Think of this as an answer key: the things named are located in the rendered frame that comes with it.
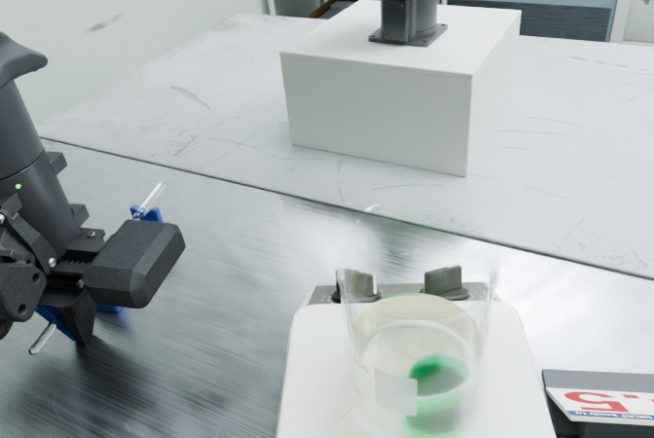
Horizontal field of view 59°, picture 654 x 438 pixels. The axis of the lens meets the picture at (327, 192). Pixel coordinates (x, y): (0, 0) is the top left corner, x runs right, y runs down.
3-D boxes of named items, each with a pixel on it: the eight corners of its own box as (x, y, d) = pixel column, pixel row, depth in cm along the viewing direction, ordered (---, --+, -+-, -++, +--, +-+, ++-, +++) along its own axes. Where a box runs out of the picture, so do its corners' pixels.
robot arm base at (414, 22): (391, 22, 64) (391, -35, 61) (449, 27, 61) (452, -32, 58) (364, 42, 59) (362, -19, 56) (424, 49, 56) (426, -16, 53)
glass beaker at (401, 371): (515, 427, 25) (539, 285, 20) (381, 483, 24) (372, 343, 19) (436, 317, 31) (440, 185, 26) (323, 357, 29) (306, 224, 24)
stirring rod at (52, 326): (159, 182, 54) (24, 352, 38) (163, 179, 53) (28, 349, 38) (163, 186, 54) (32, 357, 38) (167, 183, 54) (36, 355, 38)
